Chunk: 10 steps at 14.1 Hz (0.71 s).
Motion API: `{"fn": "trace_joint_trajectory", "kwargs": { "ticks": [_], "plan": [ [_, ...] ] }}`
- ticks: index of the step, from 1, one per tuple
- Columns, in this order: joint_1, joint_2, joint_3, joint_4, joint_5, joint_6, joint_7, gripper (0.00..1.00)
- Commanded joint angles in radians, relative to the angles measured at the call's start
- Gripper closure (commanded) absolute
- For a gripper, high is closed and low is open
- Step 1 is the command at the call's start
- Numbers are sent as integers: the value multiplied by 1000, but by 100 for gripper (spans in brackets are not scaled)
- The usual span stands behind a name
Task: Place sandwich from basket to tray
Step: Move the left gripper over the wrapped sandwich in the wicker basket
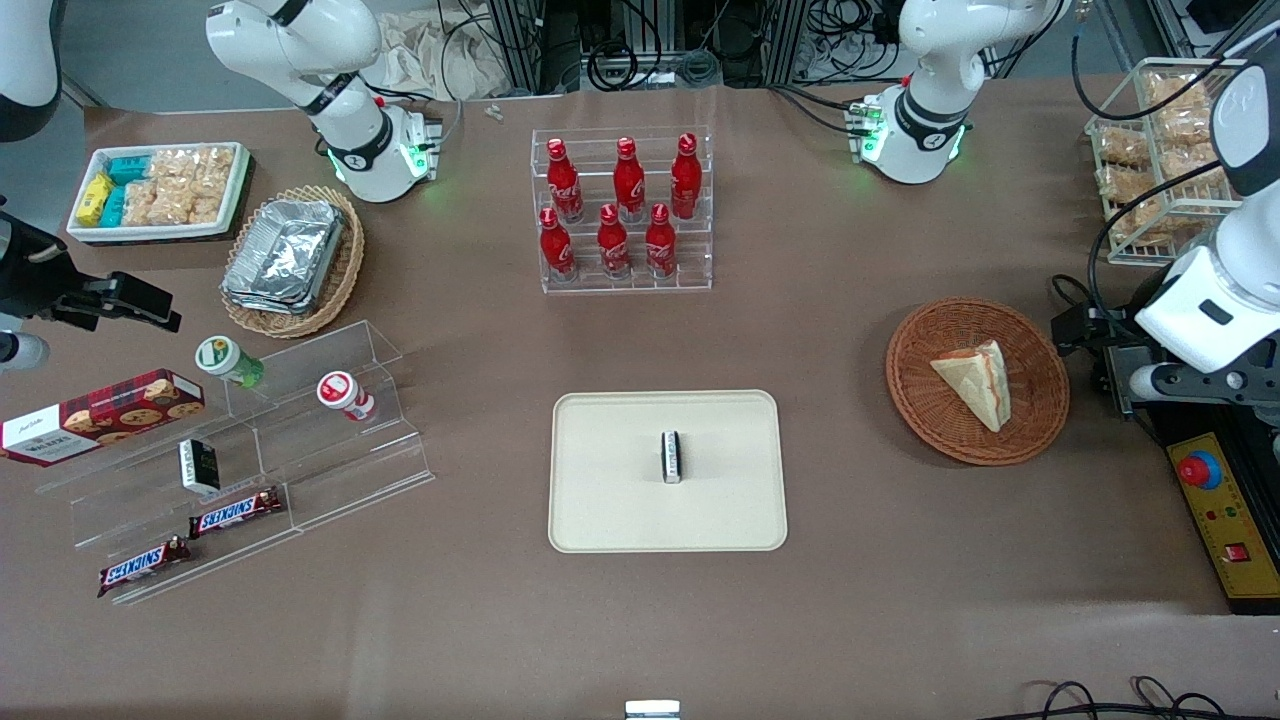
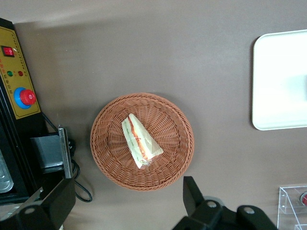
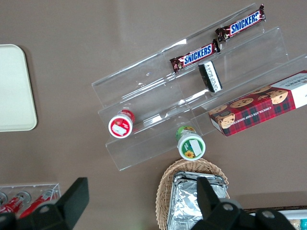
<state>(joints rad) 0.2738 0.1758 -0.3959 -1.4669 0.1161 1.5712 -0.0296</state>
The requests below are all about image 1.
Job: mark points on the teal snack packet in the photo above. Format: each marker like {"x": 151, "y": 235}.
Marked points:
{"x": 128, "y": 168}
{"x": 113, "y": 207}

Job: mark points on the oval wicker basket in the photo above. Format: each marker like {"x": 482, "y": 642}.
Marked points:
{"x": 345, "y": 265}

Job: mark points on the clear acrylic bottle rack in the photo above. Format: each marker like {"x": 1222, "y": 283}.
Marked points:
{"x": 690, "y": 255}

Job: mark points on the red tartan cookie box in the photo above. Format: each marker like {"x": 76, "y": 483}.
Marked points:
{"x": 110, "y": 415}

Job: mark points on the white rectangular snack bin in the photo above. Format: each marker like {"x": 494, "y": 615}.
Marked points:
{"x": 160, "y": 232}

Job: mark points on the clear rice cracker bag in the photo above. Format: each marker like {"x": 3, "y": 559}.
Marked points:
{"x": 195, "y": 205}
{"x": 195, "y": 165}
{"x": 140, "y": 203}

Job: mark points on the red lidded cup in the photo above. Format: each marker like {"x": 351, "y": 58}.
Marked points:
{"x": 340, "y": 390}

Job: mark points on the round brown wicker basket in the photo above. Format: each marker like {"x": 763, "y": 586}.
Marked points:
{"x": 920, "y": 400}

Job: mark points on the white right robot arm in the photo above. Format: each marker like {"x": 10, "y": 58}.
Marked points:
{"x": 340, "y": 45}

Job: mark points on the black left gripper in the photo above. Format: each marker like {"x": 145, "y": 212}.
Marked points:
{"x": 1108, "y": 338}

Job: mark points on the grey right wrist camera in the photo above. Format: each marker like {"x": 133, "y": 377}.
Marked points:
{"x": 20, "y": 352}

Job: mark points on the small black white box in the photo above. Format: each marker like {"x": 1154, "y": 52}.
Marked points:
{"x": 199, "y": 466}
{"x": 672, "y": 457}

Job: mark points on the red cola bottle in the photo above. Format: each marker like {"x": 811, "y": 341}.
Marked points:
{"x": 686, "y": 180}
{"x": 556, "y": 248}
{"x": 564, "y": 185}
{"x": 660, "y": 245}
{"x": 629, "y": 185}
{"x": 613, "y": 245}

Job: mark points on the green lidded cup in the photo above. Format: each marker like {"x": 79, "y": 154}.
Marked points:
{"x": 222, "y": 357}

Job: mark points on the clear fried snack bag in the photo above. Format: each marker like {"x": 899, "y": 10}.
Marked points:
{"x": 1122, "y": 145}
{"x": 1140, "y": 215}
{"x": 1190, "y": 128}
{"x": 1180, "y": 92}

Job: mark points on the stacked aluminium foil trays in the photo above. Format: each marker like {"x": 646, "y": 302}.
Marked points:
{"x": 285, "y": 255}

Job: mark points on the crumpled white plastic sheet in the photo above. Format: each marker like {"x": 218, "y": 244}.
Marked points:
{"x": 420, "y": 55}

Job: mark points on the triangular wrapped sandwich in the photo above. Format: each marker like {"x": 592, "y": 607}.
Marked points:
{"x": 980, "y": 385}

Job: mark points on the clear acrylic tiered shelf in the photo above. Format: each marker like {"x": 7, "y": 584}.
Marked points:
{"x": 330, "y": 470}

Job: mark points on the yellow emergency stop box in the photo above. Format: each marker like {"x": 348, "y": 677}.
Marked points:
{"x": 1225, "y": 530}

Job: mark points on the beige plastic tray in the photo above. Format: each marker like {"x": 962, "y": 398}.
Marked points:
{"x": 610, "y": 500}

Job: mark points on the yellow snack packet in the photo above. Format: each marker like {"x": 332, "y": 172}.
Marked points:
{"x": 93, "y": 200}

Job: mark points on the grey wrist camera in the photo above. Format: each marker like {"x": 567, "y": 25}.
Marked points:
{"x": 20, "y": 352}
{"x": 1165, "y": 382}

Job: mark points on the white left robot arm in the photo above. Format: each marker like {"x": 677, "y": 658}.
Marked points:
{"x": 935, "y": 110}

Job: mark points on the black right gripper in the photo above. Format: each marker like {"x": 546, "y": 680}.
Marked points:
{"x": 28, "y": 277}

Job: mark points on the Snickers chocolate bar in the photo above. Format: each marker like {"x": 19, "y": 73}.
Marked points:
{"x": 143, "y": 567}
{"x": 235, "y": 513}

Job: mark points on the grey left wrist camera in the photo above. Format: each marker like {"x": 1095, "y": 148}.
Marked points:
{"x": 1165, "y": 382}

